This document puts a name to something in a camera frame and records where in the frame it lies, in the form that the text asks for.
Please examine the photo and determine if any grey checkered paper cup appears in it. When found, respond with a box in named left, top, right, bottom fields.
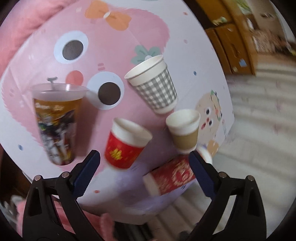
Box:
left=125, top=55, right=178, bottom=114

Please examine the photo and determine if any tall red patterned cup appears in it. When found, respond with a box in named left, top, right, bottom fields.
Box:
left=142, top=154, right=195, bottom=196

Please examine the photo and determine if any brown sleeve paper cup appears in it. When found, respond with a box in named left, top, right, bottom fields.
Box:
left=166, top=109, right=201, bottom=154

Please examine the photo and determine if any clear printed plastic cup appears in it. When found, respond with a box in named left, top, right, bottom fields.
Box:
left=32, top=83, right=88, bottom=166

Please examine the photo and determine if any small red paper cup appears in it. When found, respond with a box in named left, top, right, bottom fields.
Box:
left=105, top=118, right=153, bottom=169

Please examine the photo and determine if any pink fleece robe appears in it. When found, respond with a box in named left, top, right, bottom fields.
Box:
left=16, top=200, right=117, bottom=241

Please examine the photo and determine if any white floral curtain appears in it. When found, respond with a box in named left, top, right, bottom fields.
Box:
left=213, top=55, right=295, bottom=240

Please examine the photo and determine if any cartoon monster tablecloth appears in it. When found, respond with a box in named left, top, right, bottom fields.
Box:
left=1, top=1, right=234, bottom=225

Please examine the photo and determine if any patterned cardboard box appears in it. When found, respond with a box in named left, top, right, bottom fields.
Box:
left=252, top=30, right=290, bottom=54

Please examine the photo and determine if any wooden desk with drawers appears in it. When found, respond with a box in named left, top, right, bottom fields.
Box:
left=197, top=1, right=257, bottom=75

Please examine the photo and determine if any pink fluffy bed blanket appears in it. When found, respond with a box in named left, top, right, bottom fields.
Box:
left=1, top=0, right=75, bottom=74

